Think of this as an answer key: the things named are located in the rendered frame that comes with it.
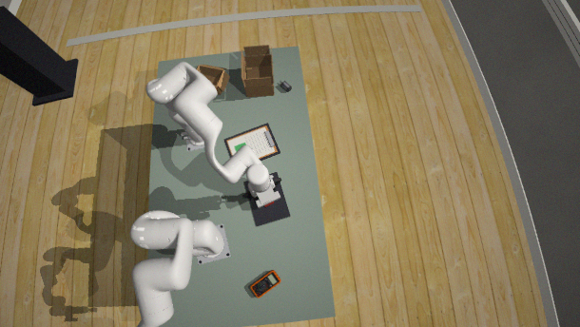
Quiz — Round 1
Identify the brown cardboard box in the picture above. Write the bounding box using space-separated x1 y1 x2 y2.
242 45 275 97
196 65 230 95

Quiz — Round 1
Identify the orange digital multimeter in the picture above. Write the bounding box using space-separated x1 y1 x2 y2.
250 270 280 298

